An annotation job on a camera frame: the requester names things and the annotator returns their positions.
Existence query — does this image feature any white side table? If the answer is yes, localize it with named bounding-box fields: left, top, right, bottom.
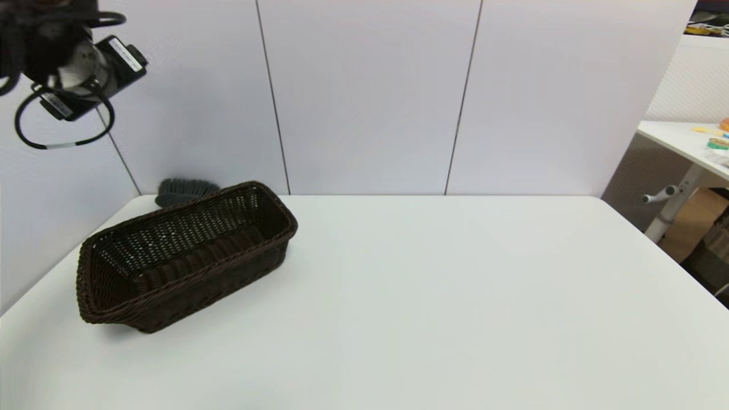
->
left=636, top=121, right=729, bottom=244

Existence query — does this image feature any grey brush with green handle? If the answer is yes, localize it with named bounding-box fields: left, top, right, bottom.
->
left=155, top=178, right=222, bottom=209

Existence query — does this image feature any black camera cable white label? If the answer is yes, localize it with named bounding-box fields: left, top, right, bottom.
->
left=14, top=80, right=116, bottom=150

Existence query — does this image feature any grey perforated panel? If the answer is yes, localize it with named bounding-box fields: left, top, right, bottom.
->
left=601, top=134, right=693, bottom=231

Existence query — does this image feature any grey table crank handle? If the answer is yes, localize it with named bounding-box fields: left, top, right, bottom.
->
left=642, top=185, right=682, bottom=204

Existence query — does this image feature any brown cardboard box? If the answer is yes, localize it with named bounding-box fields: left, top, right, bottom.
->
left=660, top=188, right=729, bottom=264

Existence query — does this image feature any dark brown wicker basket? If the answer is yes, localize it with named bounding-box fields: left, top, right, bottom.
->
left=77, top=181, right=299, bottom=334

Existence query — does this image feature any white perforated partition panel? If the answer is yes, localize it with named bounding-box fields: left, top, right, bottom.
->
left=644, top=34, right=729, bottom=123

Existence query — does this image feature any yellow and black clutter pile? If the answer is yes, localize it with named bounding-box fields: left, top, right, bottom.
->
left=686, top=0, right=729, bottom=38

